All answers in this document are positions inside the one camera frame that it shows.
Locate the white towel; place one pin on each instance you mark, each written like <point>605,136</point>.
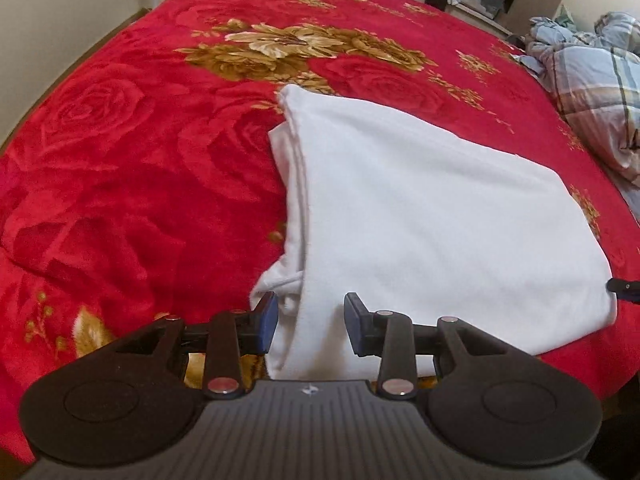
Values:
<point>425,210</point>

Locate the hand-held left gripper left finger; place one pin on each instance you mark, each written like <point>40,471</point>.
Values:
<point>265,320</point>

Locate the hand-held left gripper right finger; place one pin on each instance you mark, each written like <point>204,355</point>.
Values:
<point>352,325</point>

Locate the red floral blanket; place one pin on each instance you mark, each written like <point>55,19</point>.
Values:
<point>125,160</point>

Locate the green cloth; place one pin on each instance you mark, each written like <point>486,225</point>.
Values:
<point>563,16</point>

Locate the plaid duvet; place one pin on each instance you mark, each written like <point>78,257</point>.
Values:
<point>600,75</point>

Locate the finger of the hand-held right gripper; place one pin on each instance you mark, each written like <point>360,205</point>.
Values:
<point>625,289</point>

